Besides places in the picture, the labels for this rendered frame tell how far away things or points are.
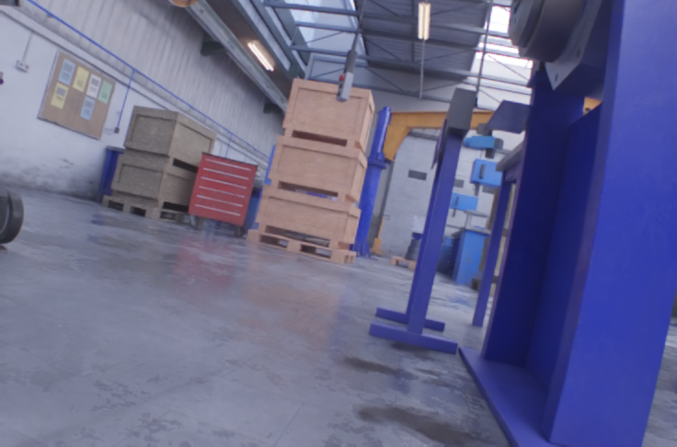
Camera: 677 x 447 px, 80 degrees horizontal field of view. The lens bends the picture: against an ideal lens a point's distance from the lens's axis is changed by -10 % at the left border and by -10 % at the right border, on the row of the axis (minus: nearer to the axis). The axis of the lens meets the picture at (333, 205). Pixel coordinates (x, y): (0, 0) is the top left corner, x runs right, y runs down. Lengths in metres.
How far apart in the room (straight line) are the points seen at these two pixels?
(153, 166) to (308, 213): 1.99
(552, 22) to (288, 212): 4.43
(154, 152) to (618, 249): 5.35
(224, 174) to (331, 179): 1.38
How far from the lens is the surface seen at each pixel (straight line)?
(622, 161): 0.93
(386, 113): 8.93
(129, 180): 5.93
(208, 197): 5.73
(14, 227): 1.80
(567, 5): 1.25
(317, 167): 5.34
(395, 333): 1.55
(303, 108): 5.60
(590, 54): 1.24
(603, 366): 0.92
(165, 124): 5.81
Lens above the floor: 0.30
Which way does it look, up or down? 4 degrees up
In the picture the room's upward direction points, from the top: 13 degrees clockwise
